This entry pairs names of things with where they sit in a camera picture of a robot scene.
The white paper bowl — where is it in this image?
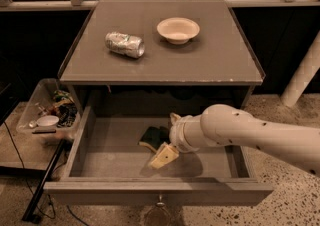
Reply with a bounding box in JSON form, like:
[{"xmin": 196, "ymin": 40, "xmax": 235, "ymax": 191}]
[{"xmin": 157, "ymin": 17, "xmax": 200, "ymax": 45}]

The clear plastic storage bin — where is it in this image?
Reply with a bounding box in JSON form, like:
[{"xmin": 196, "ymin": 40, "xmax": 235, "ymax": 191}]
[{"xmin": 16, "ymin": 78, "xmax": 80, "ymax": 145}]

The crushed silver soda can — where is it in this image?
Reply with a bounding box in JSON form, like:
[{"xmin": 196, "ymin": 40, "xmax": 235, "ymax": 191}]
[{"xmin": 105, "ymin": 32, "xmax": 145, "ymax": 59}]

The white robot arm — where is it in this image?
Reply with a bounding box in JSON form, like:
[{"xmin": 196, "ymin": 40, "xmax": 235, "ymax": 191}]
[{"xmin": 149, "ymin": 104, "xmax": 320, "ymax": 177}]

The grey cabinet with counter top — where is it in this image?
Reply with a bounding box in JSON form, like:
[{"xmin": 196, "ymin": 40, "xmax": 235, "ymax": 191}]
[{"xmin": 57, "ymin": 0, "xmax": 266, "ymax": 118}]

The colourful clutter in bin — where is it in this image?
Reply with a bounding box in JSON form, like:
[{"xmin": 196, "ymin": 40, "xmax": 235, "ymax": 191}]
[{"xmin": 38, "ymin": 90, "xmax": 78, "ymax": 127}]

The metal drawer pull ring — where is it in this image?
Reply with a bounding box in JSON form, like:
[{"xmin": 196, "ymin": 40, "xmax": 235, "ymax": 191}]
[{"xmin": 155, "ymin": 194, "xmax": 166, "ymax": 208}]

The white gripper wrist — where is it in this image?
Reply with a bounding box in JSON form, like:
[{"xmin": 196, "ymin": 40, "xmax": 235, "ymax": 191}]
[{"xmin": 149, "ymin": 113, "xmax": 200, "ymax": 169}]

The small white bowl in bin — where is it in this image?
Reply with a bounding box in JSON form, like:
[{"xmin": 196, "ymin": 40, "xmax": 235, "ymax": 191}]
[{"xmin": 37, "ymin": 115, "xmax": 59, "ymax": 127}]

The green and yellow sponge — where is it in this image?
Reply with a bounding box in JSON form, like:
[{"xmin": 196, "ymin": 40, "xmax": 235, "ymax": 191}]
[{"xmin": 138, "ymin": 126, "xmax": 170, "ymax": 153}]

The open grey top drawer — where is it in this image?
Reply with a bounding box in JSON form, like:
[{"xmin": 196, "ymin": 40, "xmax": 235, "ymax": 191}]
[{"xmin": 45, "ymin": 106, "xmax": 273, "ymax": 206}]

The black metal bar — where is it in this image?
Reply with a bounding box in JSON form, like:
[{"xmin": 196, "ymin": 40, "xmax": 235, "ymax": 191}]
[{"xmin": 22, "ymin": 139, "xmax": 66, "ymax": 222}]

